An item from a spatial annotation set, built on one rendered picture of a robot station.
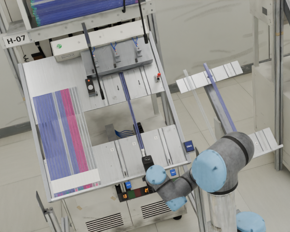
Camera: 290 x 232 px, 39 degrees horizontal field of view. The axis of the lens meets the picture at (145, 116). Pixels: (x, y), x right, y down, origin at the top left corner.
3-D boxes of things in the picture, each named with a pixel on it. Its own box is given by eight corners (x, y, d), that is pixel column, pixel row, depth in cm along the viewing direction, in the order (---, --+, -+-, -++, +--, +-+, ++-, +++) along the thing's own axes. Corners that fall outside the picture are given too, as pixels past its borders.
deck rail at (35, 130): (54, 201, 193) (51, 201, 187) (50, 203, 193) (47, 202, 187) (24, 67, 210) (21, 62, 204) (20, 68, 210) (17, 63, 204)
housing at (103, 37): (148, 44, 217) (149, 32, 203) (58, 66, 212) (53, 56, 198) (144, 31, 218) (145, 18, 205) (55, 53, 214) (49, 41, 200)
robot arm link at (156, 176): (155, 189, 154) (142, 171, 155) (154, 192, 164) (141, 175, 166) (171, 176, 155) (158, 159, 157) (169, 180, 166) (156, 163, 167)
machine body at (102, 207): (188, 220, 258) (176, 142, 226) (81, 252, 251) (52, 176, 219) (163, 161, 313) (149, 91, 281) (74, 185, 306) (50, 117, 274)
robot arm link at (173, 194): (197, 193, 158) (179, 171, 160) (177, 210, 152) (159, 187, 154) (189, 199, 165) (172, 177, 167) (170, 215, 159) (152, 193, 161)
